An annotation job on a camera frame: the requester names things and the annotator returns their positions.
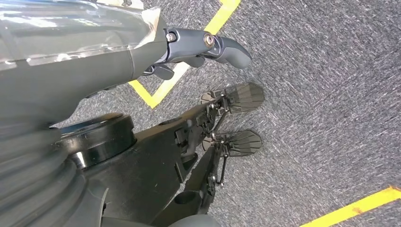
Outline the yellow floor tape square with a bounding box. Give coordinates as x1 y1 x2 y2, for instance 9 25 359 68
128 0 242 109

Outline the black robot foot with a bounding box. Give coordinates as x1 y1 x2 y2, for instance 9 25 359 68
202 130 263 157
200 82 265 114

